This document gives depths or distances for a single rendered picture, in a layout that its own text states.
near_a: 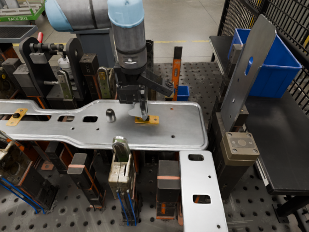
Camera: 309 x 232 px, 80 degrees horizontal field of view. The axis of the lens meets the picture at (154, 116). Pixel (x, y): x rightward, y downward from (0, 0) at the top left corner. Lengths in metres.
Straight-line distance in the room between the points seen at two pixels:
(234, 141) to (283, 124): 0.22
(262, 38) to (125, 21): 0.30
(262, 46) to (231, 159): 0.29
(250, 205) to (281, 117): 0.38
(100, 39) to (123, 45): 0.68
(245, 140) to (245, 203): 0.38
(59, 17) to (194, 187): 0.54
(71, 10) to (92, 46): 0.63
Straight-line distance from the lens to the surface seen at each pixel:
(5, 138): 0.67
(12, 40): 0.97
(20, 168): 0.72
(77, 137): 0.65
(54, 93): 0.93
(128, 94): 0.54
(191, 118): 0.67
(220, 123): 0.68
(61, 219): 0.88
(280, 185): 0.58
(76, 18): 0.54
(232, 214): 0.87
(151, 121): 0.64
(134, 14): 0.43
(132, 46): 0.45
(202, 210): 0.52
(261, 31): 0.51
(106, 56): 1.17
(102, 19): 0.53
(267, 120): 0.72
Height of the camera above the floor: 1.48
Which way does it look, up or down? 46 degrees down
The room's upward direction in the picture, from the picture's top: straight up
